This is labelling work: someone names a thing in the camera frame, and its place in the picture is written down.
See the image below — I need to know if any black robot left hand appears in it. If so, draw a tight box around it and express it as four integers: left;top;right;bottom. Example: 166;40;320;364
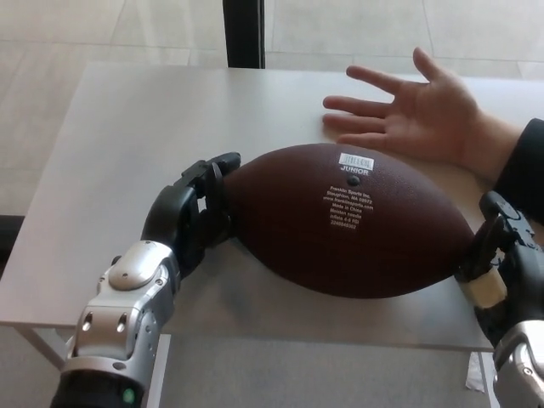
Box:
141;151;243;282

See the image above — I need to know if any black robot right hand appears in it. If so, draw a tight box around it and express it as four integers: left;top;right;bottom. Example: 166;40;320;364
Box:
456;190;544;350

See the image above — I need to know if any bare person hand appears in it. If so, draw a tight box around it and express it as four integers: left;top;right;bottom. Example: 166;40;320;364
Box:
321;46;488;166

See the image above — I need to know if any brown junior football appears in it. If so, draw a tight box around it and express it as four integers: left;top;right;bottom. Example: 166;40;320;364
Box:
220;143;476;299

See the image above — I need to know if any person forearm in dark sleeve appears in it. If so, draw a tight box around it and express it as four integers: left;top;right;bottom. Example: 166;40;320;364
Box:
460;108;544;223

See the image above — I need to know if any crumpled white paper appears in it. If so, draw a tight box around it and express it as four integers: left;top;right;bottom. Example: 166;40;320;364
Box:
464;351;486;393

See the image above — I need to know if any white upright table leg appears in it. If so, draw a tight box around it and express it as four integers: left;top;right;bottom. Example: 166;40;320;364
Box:
476;351;501;408
144;332;172;408

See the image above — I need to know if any dark flat floor object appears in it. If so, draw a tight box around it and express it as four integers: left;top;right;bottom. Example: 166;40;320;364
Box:
0;214;23;282

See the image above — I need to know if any white slanted table brace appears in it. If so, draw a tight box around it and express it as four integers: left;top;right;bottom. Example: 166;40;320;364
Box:
15;326;77;371

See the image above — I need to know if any black window frame post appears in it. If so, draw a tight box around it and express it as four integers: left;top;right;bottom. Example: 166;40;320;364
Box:
222;0;268;70

